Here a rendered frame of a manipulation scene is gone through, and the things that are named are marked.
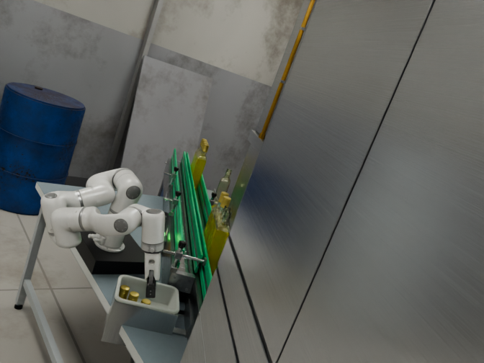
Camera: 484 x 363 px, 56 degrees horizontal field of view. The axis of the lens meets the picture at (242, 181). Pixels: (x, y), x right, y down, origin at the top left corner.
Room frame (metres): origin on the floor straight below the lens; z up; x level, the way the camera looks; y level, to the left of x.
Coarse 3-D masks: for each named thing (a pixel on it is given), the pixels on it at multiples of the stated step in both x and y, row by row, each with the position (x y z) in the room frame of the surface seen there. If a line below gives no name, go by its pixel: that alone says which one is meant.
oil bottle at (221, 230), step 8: (216, 224) 1.72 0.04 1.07; (224, 224) 1.70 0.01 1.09; (216, 232) 1.69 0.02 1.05; (224, 232) 1.69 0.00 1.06; (216, 240) 1.69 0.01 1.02; (224, 240) 1.69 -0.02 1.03; (208, 248) 1.70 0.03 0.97; (216, 248) 1.69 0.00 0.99; (208, 256) 1.68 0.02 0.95; (216, 256) 1.69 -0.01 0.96; (216, 264) 1.70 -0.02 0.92
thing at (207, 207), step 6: (204, 180) 2.73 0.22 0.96; (198, 186) 2.80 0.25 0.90; (204, 186) 2.61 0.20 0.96; (204, 192) 2.54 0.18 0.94; (204, 198) 2.50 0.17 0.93; (204, 204) 2.44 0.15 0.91; (210, 204) 2.31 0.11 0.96; (204, 210) 2.36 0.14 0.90; (210, 210) 2.21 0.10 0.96; (204, 216) 2.31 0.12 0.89
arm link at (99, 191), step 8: (120, 168) 1.82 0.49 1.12; (96, 176) 1.74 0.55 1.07; (104, 176) 1.77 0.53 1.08; (112, 176) 1.79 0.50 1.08; (88, 184) 1.72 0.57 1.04; (96, 184) 1.69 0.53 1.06; (104, 184) 1.69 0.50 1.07; (112, 184) 1.79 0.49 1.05; (80, 192) 1.64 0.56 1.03; (88, 192) 1.64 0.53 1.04; (96, 192) 1.65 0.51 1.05; (104, 192) 1.67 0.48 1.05; (112, 192) 1.69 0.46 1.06; (88, 200) 1.63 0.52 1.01; (96, 200) 1.65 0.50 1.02; (104, 200) 1.67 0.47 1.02; (112, 200) 1.69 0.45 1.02
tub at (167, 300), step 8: (120, 280) 1.47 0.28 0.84; (128, 280) 1.51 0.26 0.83; (136, 280) 1.52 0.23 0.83; (144, 280) 1.53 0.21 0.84; (136, 288) 1.52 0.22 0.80; (144, 288) 1.52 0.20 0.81; (160, 288) 1.54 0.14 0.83; (168, 288) 1.55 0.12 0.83; (128, 296) 1.51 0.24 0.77; (144, 296) 1.52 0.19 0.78; (160, 296) 1.54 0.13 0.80; (168, 296) 1.55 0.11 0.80; (176, 296) 1.50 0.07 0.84; (136, 304) 1.36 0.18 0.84; (144, 304) 1.37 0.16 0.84; (152, 304) 1.51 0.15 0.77; (160, 304) 1.53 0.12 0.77; (168, 304) 1.54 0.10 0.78; (176, 304) 1.45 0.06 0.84; (168, 312) 1.39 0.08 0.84; (176, 312) 1.41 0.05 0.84
